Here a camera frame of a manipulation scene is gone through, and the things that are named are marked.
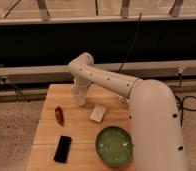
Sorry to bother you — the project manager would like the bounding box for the black hanging cable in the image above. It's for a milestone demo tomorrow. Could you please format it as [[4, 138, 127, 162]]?
[[116, 12, 143, 74]]

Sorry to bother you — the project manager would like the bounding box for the white soap bar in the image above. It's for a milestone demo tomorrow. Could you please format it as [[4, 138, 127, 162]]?
[[90, 104, 106, 123]]

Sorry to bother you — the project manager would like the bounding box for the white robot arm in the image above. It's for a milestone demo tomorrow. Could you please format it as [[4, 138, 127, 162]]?
[[68, 53, 188, 171]]

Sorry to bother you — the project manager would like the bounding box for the dried red chili pepper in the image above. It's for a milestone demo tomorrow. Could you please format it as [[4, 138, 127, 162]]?
[[55, 106, 64, 126]]

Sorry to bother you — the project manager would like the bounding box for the black smartphone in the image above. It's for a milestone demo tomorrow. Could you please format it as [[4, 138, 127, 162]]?
[[54, 136, 72, 163]]

